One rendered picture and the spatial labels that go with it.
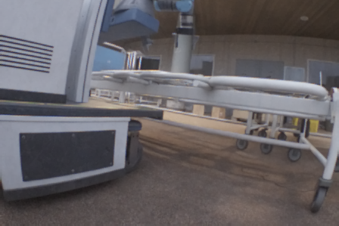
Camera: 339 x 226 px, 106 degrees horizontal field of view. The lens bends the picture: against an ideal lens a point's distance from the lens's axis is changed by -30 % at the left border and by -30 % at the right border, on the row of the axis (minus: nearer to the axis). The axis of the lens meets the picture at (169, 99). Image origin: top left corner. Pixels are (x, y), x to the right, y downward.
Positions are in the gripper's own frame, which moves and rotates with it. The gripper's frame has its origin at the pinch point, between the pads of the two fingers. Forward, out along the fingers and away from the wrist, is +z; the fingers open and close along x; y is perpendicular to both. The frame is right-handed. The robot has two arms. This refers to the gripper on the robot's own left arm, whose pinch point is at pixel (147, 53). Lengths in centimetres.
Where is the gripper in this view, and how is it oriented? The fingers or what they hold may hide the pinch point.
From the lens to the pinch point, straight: 151.3
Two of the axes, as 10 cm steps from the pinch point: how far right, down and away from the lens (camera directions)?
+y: 6.5, -3.2, 6.9
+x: -7.2, 0.2, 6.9
